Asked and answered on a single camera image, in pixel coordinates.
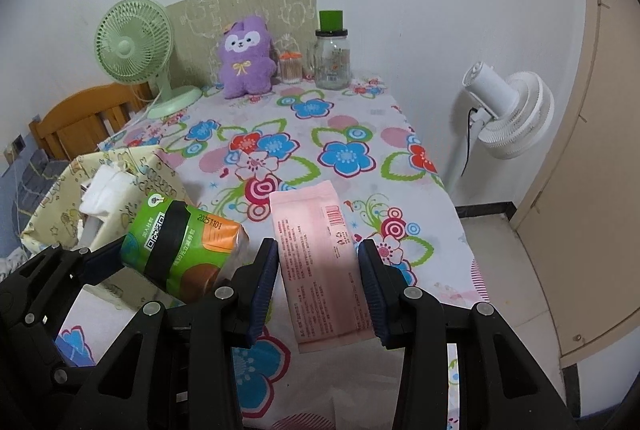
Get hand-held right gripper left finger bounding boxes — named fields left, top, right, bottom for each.
left=60, top=237, right=279, bottom=430

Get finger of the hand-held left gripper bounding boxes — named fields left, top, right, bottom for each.
left=0, top=244, right=126, bottom=342

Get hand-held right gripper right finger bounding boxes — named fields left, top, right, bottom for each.
left=356, top=239, right=576, bottom=430

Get pink packet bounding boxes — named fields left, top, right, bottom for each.
left=269, top=180, right=376, bottom=353

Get green tissue pack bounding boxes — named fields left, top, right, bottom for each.
left=119, top=191, right=251, bottom=305

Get white cloth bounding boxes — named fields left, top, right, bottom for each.
left=79, top=166, right=136, bottom=215

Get yellow printed storage box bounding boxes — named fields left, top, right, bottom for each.
left=20, top=146, right=197, bottom=311

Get grey plaid pillow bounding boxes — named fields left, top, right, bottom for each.
left=17, top=147, right=76, bottom=195

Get wooden bed headboard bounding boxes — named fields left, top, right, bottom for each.
left=28, top=83, right=153, bottom=161

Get purple plush toy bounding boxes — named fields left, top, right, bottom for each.
left=216, top=16, right=277, bottom=99

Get toothpick jar orange lid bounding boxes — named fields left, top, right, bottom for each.
left=278, top=51, right=304, bottom=84

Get green desk fan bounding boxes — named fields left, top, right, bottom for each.
left=95, top=0, right=203, bottom=119

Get white standing fan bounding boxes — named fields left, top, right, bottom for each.
left=442, top=62, right=556, bottom=201

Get glass jar with green lid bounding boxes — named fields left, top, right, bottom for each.
left=314, top=10, right=352, bottom=90

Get beige door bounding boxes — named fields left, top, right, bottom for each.
left=507, top=0, right=640, bottom=371

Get patterned beige board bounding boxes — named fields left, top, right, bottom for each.
left=165, top=0, right=318, bottom=85

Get white fan cable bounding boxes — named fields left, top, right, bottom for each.
left=120, top=92, right=163, bottom=131

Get black fan cable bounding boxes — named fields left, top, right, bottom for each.
left=462, top=107, right=476, bottom=175

